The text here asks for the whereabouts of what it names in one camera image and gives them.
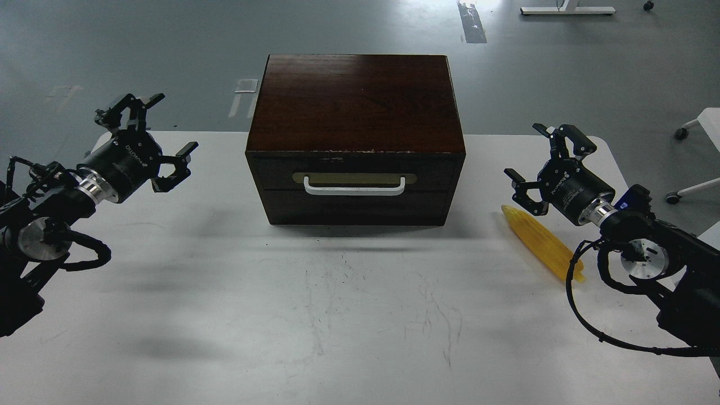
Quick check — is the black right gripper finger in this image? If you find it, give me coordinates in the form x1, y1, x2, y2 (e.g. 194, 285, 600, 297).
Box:
503, 168, 550, 216
532, 123, 597, 161

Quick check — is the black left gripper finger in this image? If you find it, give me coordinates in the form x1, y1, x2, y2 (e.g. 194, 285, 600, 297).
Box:
151, 141, 199, 193
94, 93, 166, 136

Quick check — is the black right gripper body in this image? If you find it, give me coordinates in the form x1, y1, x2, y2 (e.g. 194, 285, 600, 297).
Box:
537, 158, 615, 226

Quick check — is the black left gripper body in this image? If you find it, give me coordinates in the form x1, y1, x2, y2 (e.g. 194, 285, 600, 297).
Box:
77, 131, 162, 204

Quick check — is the yellow corn cob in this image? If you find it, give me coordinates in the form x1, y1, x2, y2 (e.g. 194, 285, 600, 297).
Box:
501, 205, 573, 280

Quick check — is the wooden drawer with white handle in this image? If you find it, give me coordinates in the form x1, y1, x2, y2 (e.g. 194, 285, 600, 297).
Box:
250, 155, 457, 191

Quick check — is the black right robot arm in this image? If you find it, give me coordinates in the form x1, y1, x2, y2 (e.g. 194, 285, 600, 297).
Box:
505, 123, 719, 357

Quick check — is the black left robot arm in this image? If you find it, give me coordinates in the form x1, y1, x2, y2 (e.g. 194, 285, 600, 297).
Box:
1, 94, 198, 338

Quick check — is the dark wooden drawer cabinet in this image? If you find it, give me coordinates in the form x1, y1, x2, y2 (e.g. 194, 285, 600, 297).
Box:
245, 55, 466, 226

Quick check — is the white office chair base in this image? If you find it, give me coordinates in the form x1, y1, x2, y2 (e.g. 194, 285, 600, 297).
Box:
665, 108, 720, 205

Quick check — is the white desk base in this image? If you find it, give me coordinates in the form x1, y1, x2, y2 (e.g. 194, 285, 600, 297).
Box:
520, 1, 617, 16

